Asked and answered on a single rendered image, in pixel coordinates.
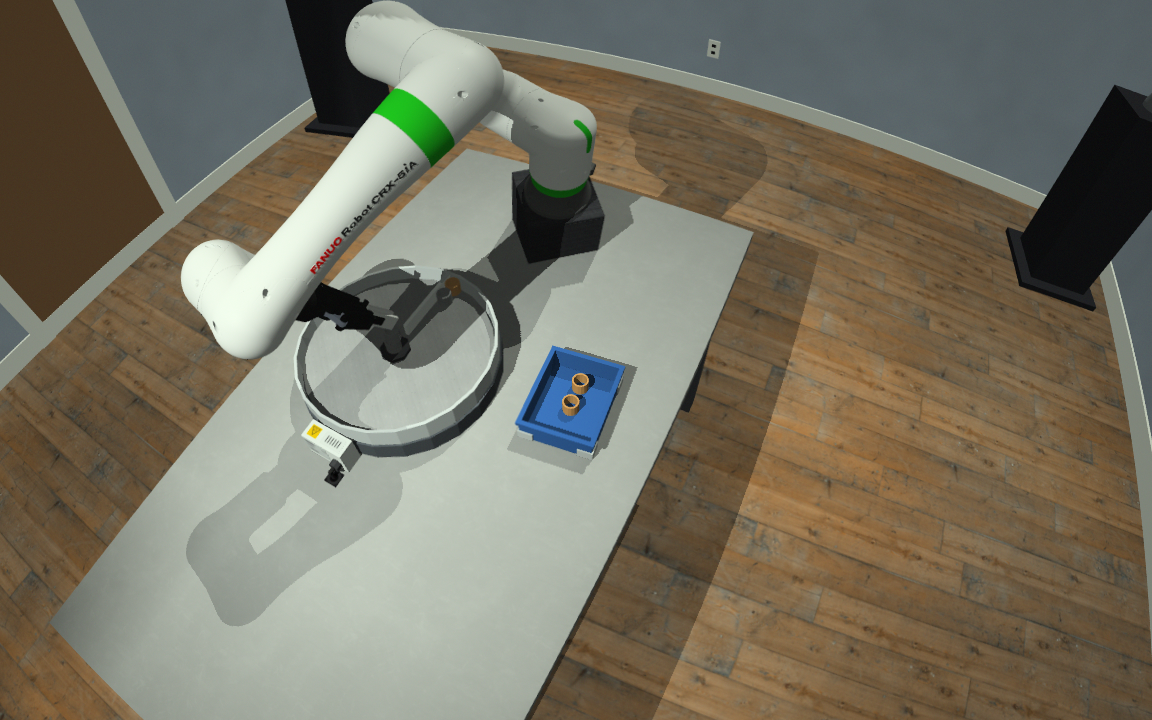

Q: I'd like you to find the blue plastic crate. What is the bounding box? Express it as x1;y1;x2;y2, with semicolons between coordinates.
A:
515;346;626;460

